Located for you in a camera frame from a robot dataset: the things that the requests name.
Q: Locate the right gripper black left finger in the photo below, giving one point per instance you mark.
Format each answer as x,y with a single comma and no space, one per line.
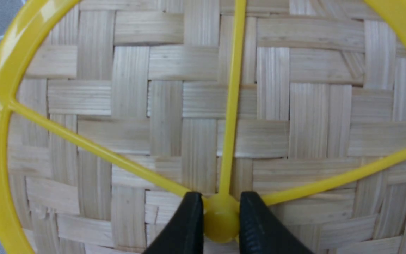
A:
184,232

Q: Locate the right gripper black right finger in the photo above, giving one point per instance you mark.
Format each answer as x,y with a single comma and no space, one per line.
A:
261,232

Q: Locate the bamboo steamer lid yellow frame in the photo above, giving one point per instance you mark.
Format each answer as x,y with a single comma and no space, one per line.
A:
112,110

